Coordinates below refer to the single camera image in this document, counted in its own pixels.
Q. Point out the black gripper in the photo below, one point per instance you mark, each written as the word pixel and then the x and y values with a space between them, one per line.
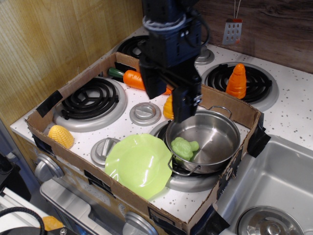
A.
pixel 168 58

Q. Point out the green toy broccoli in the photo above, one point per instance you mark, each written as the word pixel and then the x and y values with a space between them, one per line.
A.
pixel 183 148

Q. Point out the stainless steel pan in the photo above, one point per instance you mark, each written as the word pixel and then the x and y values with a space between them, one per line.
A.
pixel 216 134

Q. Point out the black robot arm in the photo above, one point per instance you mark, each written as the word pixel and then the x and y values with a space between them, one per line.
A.
pixel 169 8

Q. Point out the orange toy pumpkin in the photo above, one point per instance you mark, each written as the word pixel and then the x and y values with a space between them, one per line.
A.
pixel 168 108

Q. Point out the centre grey stove knob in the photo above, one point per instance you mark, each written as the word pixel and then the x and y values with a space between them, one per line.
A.
pixel 145 114

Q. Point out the grey stove knob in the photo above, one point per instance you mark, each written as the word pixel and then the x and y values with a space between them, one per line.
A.
pixel 205 57
pixel 101 150
pixel 145 114

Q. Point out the orange toy carrot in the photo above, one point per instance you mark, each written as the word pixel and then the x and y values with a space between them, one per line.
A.
pixel 130 77

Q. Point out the back grey stove knob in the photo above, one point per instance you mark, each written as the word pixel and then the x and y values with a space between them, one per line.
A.
pixel 205 57

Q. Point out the back left coil burner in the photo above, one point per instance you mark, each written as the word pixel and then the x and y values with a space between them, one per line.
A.
pixel 129 46

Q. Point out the coil burner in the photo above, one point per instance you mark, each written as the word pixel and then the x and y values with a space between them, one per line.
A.
pixel 261 88
pixel 193 183
pixel 94 106
pixel 129 46

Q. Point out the orange toy cone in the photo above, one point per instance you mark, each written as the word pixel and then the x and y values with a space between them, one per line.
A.
pixel 237 82

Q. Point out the front left coil burner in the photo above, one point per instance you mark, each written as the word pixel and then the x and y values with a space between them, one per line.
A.
pixel 94 106

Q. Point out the green plastic plate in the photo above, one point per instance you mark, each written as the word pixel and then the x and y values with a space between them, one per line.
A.
pixel 140 163

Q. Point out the hanging metal spatula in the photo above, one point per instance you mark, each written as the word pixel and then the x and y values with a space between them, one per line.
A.
pixel 233 27

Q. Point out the front right coil burner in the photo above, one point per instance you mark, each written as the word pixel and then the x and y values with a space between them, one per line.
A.
pixel 193 183

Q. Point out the back right coil burner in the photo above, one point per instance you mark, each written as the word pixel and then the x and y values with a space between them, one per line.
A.
pixel 261 88

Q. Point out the front grey stove knob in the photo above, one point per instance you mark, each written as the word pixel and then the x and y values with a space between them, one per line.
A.
pixel 101 150

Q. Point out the yellow toy corn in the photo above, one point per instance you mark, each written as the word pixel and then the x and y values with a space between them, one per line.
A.
pixel 61 135

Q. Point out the cardboard fence box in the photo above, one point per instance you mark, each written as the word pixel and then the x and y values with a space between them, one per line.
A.
pixel 165 222

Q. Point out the middle oven front knob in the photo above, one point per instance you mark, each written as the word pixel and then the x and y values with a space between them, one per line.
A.
pixel 136 225

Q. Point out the oven knob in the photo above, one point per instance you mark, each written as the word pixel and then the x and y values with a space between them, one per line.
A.
pixel 47 169
pixel 136 225

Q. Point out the steel sink basin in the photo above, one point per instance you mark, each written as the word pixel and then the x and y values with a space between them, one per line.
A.
pixel 281 176

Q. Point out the left oven front knob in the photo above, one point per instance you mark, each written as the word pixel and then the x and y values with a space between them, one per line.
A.
pixel 47 169

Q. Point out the sink drain strainer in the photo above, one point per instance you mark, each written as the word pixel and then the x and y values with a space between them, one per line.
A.
pixel 266 220

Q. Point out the orange toy bottom left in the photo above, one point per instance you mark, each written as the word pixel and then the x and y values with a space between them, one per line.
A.
pixel 51 223

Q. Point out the grey oven door handle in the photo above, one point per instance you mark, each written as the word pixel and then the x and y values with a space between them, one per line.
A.
pixel 83 212

